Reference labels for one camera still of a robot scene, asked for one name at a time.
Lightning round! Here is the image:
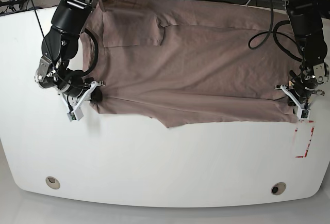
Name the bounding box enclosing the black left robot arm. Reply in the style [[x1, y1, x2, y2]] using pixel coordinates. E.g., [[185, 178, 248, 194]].
[[273, 0, 329, 119]]

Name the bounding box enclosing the table grommet hole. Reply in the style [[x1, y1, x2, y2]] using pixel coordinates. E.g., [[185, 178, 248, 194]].
[[271, 182, 286, 196], [45, 177, 60, 190]]

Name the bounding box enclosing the mauve T-shirt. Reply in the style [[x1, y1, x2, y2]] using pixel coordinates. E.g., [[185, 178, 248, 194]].
[[87, 0, 300, 127]]

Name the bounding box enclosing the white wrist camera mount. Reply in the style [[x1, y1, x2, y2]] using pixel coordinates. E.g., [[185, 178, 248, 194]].
[[58, 81, 105, 122], [275, 84, 325, 120]]

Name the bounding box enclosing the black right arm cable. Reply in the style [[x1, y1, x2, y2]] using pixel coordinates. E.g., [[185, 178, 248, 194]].
[[23, 0, 100, 77]]

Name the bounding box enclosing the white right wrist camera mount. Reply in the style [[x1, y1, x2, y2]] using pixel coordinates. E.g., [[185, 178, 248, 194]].
[[58, 81, 105, 122]]

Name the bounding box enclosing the red tape rectangle marking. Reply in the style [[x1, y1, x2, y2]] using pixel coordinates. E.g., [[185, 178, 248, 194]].
[[291, 120, 315, 158]]

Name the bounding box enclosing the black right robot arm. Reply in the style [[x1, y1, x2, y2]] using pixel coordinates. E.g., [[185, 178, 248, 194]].
[[35, 0, 98, 98]]

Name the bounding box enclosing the right table grommet hole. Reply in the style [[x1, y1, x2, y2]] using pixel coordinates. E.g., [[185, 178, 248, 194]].
[[271, 182, 286, 196]]

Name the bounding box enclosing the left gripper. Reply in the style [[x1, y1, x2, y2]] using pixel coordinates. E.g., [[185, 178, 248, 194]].
[[287, 62, 329, 115]]

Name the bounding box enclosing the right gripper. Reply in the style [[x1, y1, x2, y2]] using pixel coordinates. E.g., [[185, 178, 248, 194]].
[[35, 56, 103, 103]]

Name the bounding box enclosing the left table grommet hole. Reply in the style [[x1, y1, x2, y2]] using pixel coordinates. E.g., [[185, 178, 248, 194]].
[[45, 177, 60, 190]]

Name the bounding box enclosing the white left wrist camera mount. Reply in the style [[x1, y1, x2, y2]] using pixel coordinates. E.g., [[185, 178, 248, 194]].
[[275, 84, 325, 120]]

